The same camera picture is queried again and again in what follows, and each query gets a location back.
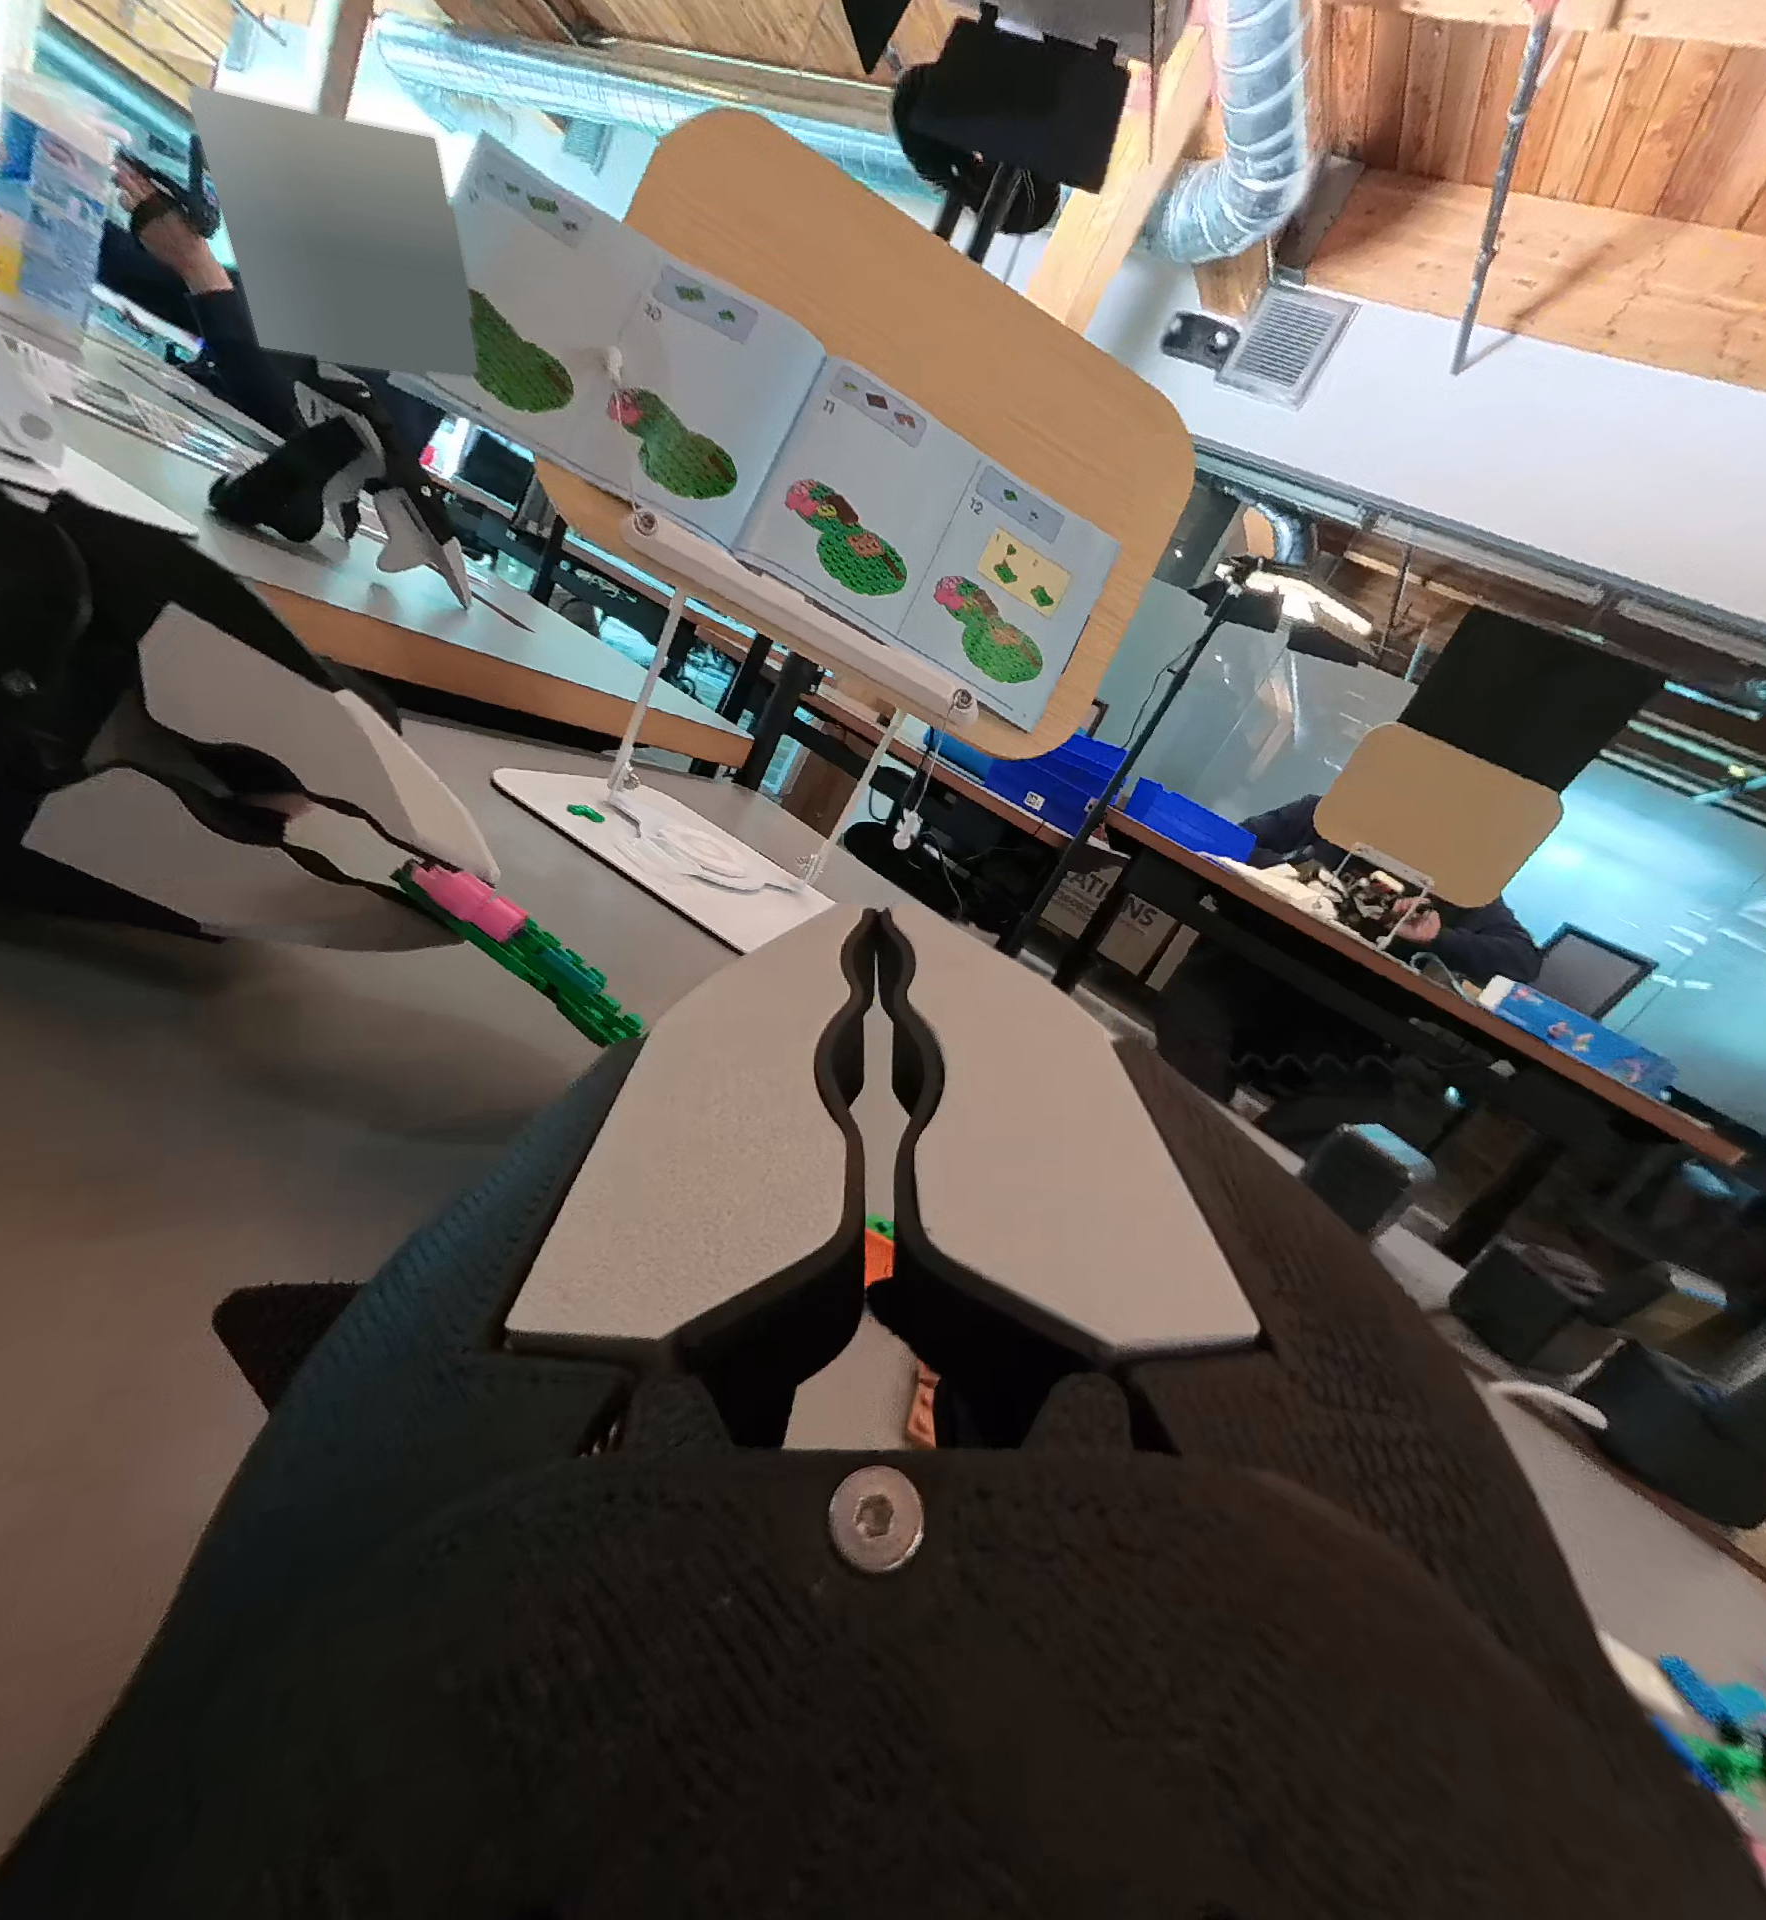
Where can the long wooden table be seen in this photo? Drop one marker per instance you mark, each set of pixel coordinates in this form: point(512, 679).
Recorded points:
point(1347, 945)

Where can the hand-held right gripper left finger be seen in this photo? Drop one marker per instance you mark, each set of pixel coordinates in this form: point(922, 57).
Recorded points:
point(675, 1184)

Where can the blue storage bins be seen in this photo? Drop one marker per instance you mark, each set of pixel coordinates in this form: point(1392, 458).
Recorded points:
point(1108, 789)

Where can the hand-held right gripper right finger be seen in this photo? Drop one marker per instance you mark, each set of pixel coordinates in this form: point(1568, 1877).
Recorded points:
point(1079, 1184)

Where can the pile of loose lego pieces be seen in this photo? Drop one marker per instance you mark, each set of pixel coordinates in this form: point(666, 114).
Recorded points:
point(1761, 1756)

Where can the green lego build pink flowers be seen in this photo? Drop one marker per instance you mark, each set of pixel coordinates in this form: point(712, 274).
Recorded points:
point(554, 961)

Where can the pale blue lego box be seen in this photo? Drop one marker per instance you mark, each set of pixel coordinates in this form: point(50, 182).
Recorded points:
point(51, 203)

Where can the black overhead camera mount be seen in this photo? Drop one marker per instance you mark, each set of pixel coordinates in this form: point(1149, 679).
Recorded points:
point(1012, 105)

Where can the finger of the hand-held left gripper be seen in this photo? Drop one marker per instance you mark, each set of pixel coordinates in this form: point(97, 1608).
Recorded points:
point(208, 871)
point(298, 721)

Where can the silver ventilation duct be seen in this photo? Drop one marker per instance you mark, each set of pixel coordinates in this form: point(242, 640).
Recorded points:
point(1243, 136)

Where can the black floor case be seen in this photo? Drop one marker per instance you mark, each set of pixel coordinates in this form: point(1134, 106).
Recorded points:
point(1707, 1433)
point(1371, 1179)

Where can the lego instruction booklet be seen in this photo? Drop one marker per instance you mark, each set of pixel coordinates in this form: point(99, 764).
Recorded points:
point(853, 496)

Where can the grey table wooden edge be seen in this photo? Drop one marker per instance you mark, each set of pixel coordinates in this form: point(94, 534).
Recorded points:
point(523, 646)

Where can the orange lego piece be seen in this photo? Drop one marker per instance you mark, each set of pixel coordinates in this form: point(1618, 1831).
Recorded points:
point(879, 1258)

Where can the black light stand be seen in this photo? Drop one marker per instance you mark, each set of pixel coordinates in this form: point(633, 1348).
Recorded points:
point(1124, 779)

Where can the wall air vent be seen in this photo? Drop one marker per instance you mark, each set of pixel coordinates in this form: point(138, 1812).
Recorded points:
point(1285, 345)

